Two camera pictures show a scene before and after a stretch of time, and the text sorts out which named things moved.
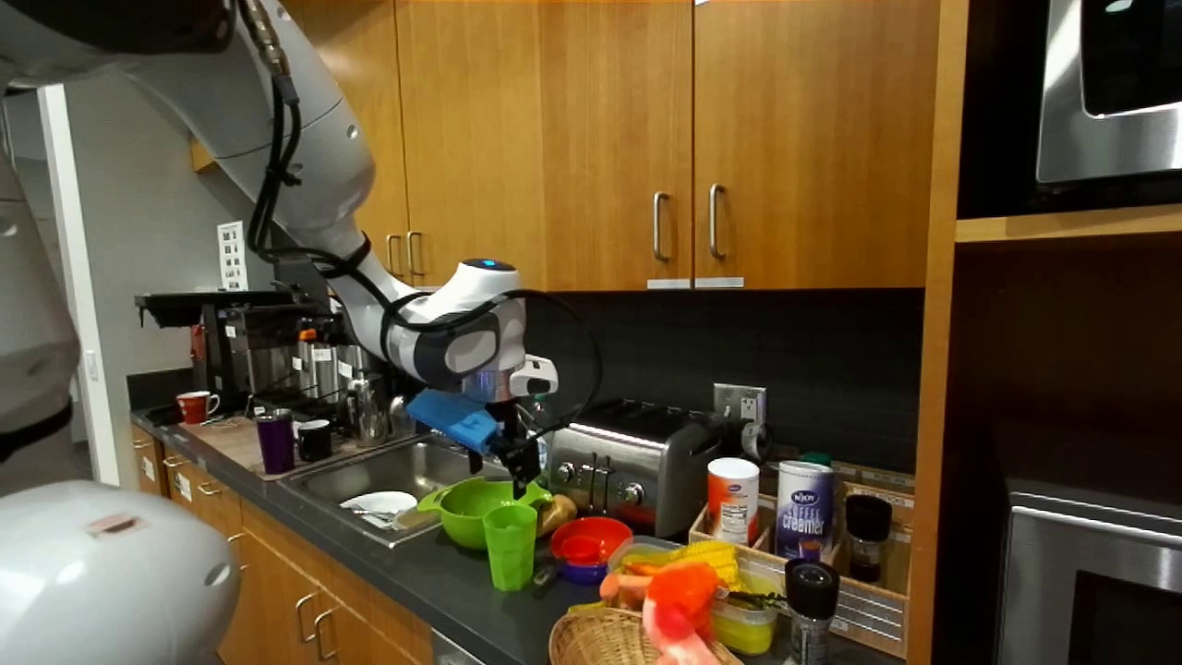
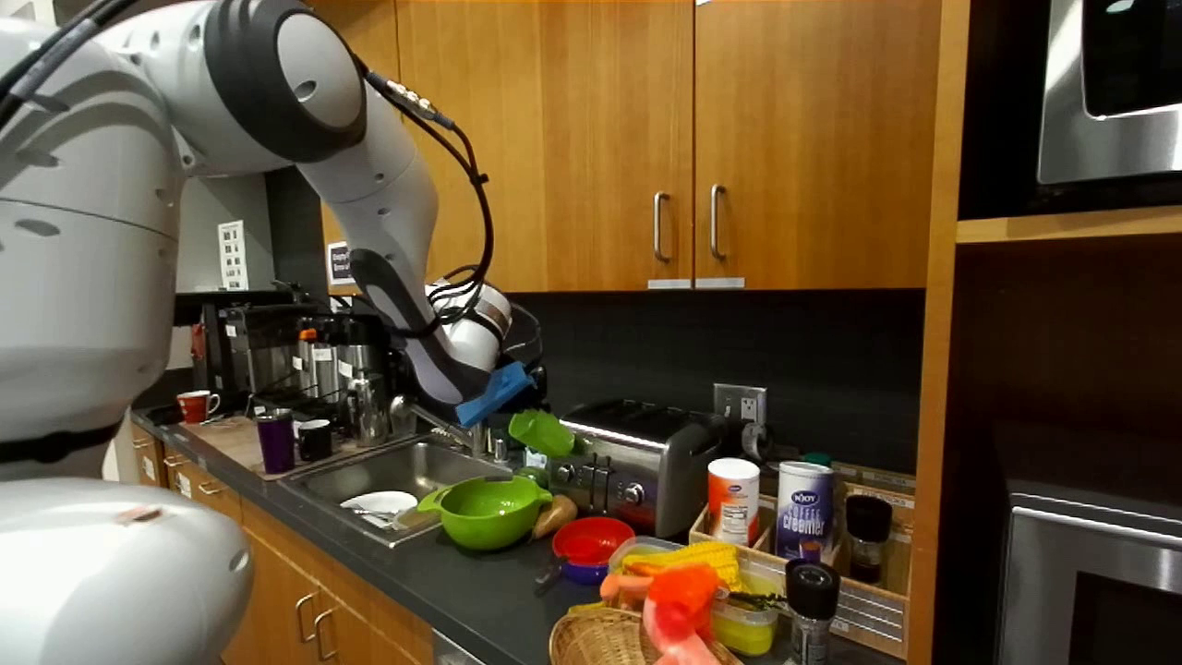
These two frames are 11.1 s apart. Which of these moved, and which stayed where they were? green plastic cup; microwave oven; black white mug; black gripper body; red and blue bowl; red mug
Moved: black gripper body; green plastic cup
Stayed: black white mug; red mug; red and blue bowl; microwave oven
